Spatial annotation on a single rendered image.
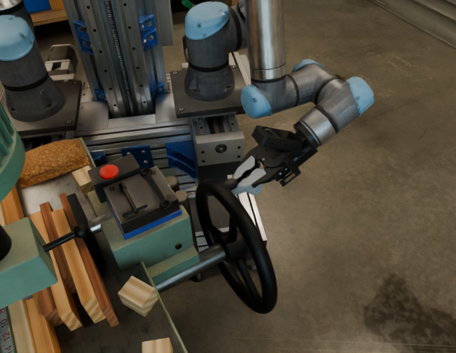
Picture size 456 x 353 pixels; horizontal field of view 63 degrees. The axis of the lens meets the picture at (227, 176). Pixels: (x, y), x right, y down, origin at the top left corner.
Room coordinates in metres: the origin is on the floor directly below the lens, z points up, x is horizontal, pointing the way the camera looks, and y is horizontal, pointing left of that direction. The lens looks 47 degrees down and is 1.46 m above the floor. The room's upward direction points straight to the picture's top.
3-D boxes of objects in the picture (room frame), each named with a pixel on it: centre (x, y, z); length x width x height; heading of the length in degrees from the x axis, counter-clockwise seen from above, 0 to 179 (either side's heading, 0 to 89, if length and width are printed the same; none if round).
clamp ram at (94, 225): (0.37, 0.21, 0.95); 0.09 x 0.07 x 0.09; 31
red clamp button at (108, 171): (0.42, 0.19, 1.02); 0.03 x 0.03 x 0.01
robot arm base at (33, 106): (0.87, 0.54, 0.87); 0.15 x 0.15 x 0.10
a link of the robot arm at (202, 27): (0.97, 0.05, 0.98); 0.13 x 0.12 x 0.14; 117
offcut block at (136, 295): (0.25, 0.14, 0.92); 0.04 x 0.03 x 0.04; 61
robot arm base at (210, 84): (0.96, 0.05, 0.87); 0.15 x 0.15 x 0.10
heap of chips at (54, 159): (0.56, 0.37, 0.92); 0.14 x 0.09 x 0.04; 121
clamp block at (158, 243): (0.40, 0.16, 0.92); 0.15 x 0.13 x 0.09; 31
